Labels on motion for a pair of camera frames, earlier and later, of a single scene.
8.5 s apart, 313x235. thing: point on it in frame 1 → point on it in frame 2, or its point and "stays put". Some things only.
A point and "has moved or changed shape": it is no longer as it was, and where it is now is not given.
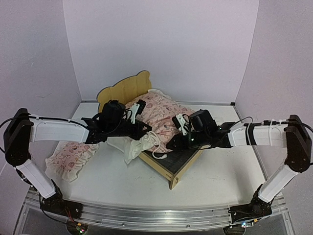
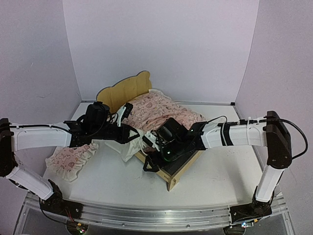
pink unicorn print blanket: [156, 109] has moved or changed shape
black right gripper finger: [179, 142] → [154, 168]
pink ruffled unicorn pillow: [68, 158] stays put
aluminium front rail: [151, 218] stays put
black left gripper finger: [138, 129] → [126, 129]
